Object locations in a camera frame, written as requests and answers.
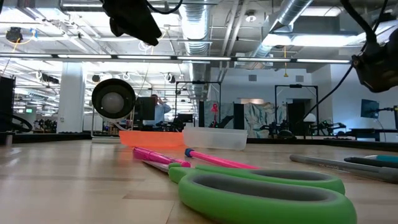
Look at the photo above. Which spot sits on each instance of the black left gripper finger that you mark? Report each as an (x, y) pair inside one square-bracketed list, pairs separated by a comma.
[(133, 18)]

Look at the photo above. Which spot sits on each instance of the black pen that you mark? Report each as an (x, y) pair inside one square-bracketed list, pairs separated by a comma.
[(373, 162)]

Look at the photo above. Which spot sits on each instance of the grey pen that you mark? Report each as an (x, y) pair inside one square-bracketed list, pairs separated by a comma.
[(342, 168)]

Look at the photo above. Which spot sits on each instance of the pink highlighter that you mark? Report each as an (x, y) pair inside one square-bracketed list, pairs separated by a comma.
[(152, 154)]

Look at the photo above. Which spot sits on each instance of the clear plastic supply box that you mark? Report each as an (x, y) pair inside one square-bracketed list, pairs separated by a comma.
[(214, 140)]

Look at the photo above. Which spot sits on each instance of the pink pen blue tip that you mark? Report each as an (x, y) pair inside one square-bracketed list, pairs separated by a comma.
[(217, 161)]

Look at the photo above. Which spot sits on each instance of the blue screen monitor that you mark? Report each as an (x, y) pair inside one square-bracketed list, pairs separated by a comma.
[(370, 109)]

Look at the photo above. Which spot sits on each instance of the long ceiling light bar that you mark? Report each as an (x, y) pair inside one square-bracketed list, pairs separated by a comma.
[(202, 58)]

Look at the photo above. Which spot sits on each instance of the black computer monitor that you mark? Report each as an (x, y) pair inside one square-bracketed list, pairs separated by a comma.
[(144, 109)]

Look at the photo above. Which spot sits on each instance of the person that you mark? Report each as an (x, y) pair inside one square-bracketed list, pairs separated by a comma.
[(161, 110)]

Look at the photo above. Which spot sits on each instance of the small pink object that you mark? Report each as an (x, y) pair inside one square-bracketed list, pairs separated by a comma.
[(214, 109)]

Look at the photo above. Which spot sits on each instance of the black cabinet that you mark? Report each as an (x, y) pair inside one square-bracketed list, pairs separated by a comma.
[(7, 102)]

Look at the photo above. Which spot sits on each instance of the silver ventilation duct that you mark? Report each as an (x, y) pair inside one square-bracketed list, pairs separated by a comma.
[(194, 28), (292, 12)]

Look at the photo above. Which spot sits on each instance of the black gantry frame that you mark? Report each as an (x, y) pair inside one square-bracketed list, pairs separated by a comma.
[(199, 82), (295, 86)]

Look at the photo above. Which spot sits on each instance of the hanging black camera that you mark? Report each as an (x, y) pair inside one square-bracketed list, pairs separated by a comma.
[(14, 34)]

